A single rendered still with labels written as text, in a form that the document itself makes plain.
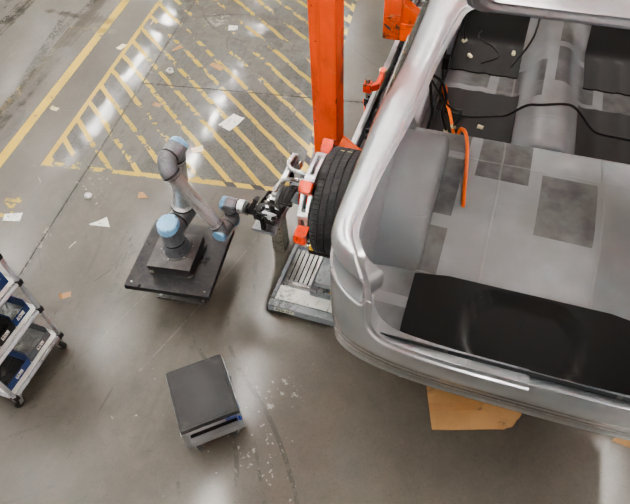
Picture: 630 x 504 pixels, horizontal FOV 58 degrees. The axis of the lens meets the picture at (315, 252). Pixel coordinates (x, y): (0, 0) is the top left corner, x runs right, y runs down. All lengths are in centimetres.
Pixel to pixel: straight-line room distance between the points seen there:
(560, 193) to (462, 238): 63
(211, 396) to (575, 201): 232
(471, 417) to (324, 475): 96
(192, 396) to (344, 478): 100
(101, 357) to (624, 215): 333
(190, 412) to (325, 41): 222
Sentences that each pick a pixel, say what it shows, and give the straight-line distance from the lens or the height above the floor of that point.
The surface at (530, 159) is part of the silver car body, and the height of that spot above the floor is 103.
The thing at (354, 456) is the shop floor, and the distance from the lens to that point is 354.
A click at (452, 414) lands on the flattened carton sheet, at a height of 1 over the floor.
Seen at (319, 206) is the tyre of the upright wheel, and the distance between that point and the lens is 315.
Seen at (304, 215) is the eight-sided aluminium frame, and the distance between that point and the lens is 323.
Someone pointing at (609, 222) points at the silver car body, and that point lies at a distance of 340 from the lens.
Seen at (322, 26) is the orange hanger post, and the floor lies 172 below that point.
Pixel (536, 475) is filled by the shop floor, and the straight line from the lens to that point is 369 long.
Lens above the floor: 336
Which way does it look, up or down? 51 degrees down
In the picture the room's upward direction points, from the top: 3 degrees counter-clockwise
